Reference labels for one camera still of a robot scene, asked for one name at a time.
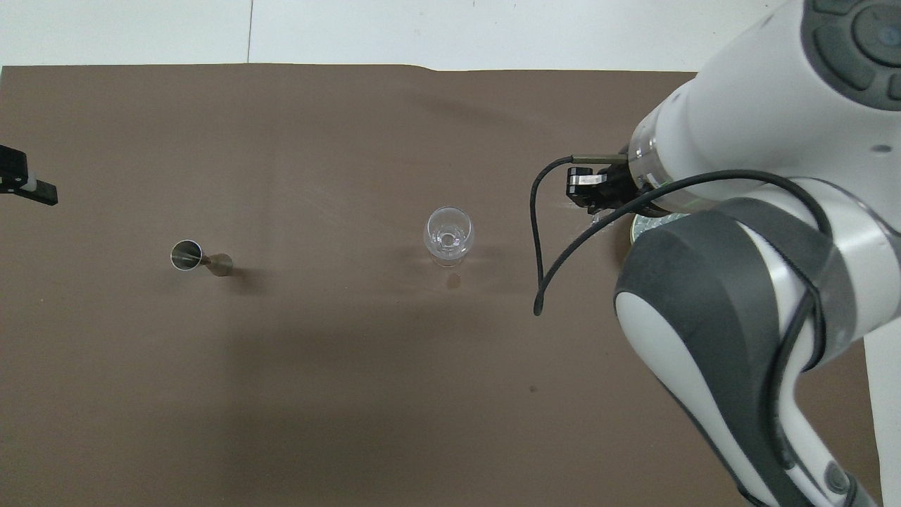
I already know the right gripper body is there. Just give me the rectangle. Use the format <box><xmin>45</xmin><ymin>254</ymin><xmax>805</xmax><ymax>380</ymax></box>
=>
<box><xmin>604</xmin><ymin>165</ymin><xmax>668</xmax><ymax>216</ymax></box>

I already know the clear wine glass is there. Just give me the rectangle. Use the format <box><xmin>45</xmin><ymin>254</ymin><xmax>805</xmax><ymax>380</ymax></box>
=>
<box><xmin>423</xmin><ymin>206</ymin><xmax>476</xmax><ymax>269</ymax></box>

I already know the silver metal jigger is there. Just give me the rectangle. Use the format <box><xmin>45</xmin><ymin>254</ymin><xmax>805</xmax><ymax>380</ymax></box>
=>
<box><xmin>170</xmin><ymin>239</ymin><xmax>234</xmax><ymax>277</ymax></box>

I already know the black cable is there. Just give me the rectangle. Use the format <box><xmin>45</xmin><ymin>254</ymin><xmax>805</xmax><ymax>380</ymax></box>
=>
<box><xmin>530</xmin><ymin>154</ymin><xmax>836</xmax><ymax>465</ymax></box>

